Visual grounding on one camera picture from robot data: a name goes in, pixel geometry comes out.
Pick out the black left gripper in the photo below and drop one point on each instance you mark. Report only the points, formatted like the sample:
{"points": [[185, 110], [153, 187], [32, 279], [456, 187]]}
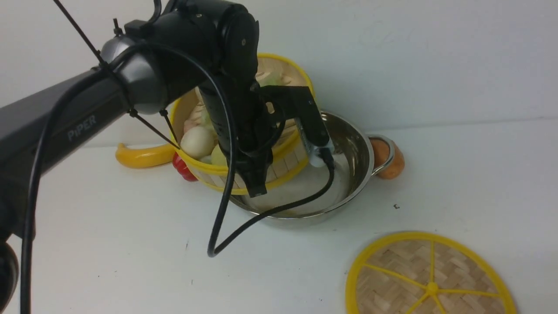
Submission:
{"points": [[244, 126]]}

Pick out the bamboo steamer basket yellow rim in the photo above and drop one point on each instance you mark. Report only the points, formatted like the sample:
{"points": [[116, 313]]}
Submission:
{"points": [[289, 155]]}

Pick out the bamboo steamer lid yellow rim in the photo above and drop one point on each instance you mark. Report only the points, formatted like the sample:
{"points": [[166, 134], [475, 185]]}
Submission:
{"points": [[421, 273]]}

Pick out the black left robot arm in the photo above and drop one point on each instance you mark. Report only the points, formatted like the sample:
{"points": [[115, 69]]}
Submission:
{"points": [[210, 44]]}

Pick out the stainless steel pot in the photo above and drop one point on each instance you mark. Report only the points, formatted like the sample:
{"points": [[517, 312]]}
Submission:
{"points": [[354, 167]]}

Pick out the yellow steamed bun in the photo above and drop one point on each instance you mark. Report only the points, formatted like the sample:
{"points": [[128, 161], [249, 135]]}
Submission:
{"points": [[218, 158]]}

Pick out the white steamed bun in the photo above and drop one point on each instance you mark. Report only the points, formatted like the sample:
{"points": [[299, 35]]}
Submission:
{"points": [[198, 142]]}

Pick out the red bell pepper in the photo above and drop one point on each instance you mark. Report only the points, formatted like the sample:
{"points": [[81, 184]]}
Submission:
{"points": [[181, 167]]}

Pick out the yellow banana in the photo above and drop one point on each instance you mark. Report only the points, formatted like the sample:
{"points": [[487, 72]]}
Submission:
{"points": [[145, 157]]}

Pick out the brown potato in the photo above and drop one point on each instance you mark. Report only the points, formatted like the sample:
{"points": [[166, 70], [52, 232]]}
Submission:
{"points": [[389, 161]]}

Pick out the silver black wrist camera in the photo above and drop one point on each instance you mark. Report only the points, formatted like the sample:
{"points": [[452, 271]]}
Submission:
{"points": [[297, 103]]}

